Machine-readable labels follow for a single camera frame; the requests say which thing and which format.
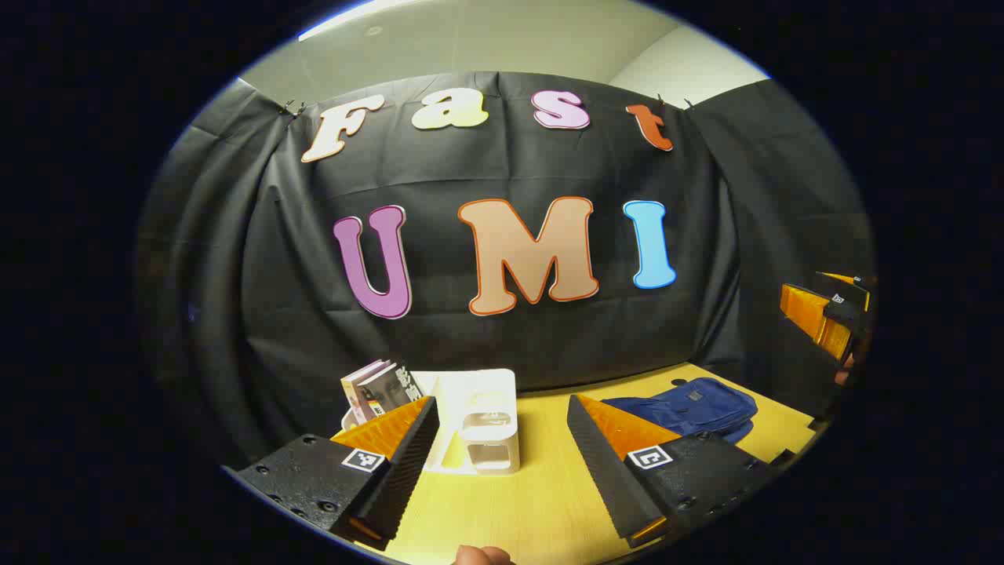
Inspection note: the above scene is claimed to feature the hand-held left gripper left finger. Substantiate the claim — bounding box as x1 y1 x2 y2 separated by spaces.
235 396 440 550

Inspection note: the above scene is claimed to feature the blue schoolbag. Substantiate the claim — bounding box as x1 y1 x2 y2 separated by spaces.
602 377 758 445

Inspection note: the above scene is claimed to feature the white plastic bookshelf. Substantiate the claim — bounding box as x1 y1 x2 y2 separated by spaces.
341 369 521 476

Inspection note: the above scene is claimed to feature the dark cover book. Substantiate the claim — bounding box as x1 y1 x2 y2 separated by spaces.
357 361 425 421

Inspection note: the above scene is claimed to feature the black backdrop cloth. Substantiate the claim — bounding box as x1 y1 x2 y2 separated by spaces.
137 71 875 472

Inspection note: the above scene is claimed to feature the pink cover book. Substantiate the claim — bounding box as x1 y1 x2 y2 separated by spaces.
340 359 389 425

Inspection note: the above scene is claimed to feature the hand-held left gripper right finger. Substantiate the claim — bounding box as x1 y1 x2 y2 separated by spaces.
566 394 785 549

